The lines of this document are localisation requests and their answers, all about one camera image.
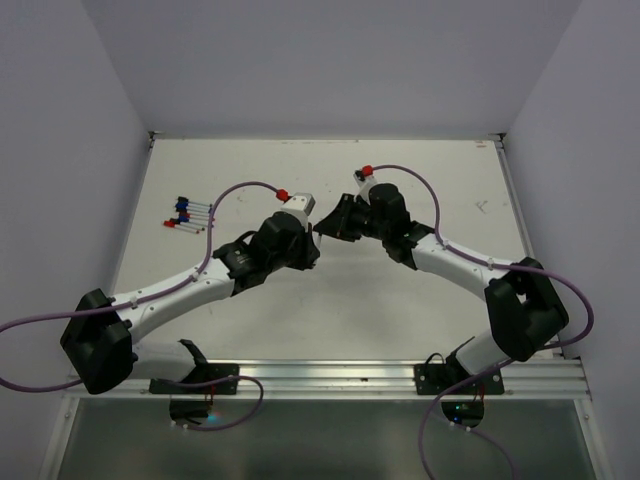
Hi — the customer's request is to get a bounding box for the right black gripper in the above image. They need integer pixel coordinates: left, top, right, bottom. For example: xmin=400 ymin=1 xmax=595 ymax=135
xmin=315 ymin=191 xmax=390 ymax=240

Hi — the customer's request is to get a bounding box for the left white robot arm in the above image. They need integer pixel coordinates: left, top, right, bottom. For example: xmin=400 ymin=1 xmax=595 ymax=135
xmin=60 ymin=210 xmax=320 ymax=395

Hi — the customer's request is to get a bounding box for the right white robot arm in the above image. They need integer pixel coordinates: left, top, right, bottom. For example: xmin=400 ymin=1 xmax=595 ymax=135
xmin=314 ymin=183 xmax=569 ymax=393

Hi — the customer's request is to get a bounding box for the blue marker pen top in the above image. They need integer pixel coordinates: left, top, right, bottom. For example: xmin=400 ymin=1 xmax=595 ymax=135
xmin=175 ymin=196 xmax=212 ymax=210

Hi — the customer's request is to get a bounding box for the black marker pen in row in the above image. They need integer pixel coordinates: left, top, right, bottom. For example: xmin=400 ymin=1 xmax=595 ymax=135
xmin=170 ymin=216 xmax=207 ymax=228

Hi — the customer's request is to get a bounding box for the red marker pen in row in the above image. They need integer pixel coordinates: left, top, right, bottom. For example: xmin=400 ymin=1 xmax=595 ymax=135
xmin=162 ymin=220 xmax=203 ymax=234

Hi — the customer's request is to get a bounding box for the left controller board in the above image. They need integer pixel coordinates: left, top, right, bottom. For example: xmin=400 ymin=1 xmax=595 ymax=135
xmin=169 ymin=399 xmax=221 ymax=426

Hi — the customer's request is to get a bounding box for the controller board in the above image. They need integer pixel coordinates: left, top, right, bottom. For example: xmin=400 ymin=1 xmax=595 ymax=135
xmin=441 ymin=400 xmax=485 ymax=428
xmin=169 ymin=399 xmax=221 ymax=426

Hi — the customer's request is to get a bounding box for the right controller board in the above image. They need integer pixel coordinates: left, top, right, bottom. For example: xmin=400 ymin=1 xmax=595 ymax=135
xmin=441 ymin=400 xmax=485 ymax=428

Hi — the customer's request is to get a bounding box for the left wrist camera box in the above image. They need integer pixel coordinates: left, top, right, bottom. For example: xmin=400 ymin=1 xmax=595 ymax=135
xmin=281 ymin=193 xmax=316 ymax=216

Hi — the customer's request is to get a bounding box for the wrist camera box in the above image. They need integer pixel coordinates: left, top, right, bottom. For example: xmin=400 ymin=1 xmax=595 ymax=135
xmin=354 ymin=165 xmax=377 ymax=199
xmin=281 ymin=193 xmax=316 ymax=216

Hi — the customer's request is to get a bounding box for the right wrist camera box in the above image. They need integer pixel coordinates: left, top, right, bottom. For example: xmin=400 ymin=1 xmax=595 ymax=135
xmin=354 ymin=165 xmax=377 ymax=199

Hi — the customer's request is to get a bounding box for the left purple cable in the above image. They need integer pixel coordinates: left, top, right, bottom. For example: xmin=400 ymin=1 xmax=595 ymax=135
xmin=0 ymin=181 xmax=291 ymax=431

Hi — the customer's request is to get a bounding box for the purple cable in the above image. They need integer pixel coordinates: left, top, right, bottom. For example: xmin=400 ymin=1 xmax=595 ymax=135
xmin=0 ymin=181 xmax=291 ymax=431
xmin=369 ymin=163 xmax=594 ymax=480

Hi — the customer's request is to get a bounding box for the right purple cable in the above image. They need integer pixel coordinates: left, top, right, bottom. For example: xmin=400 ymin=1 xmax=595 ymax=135
xmin=369 ymin=163 xmax=594 ymax=480

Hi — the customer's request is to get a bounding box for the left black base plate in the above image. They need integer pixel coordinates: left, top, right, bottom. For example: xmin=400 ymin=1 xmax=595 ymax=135
xmin=149 ymin=363 xmax=240 ymax=396

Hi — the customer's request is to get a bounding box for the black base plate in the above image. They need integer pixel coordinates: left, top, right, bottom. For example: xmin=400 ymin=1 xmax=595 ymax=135
xmin=149 ymin=363 xmax=240 ymax=396
xmin=413 ymin=363 xmax=505 ymax=396

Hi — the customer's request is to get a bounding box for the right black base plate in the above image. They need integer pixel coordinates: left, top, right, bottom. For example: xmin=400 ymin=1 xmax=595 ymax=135
xmin=413 ymin=363 xmax=505 ymax=396

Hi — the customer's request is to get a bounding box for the aluminium mounting rail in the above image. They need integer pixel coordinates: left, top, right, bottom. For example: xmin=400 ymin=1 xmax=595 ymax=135
xmin=62 ymin=357 xmax=591 ymax=401

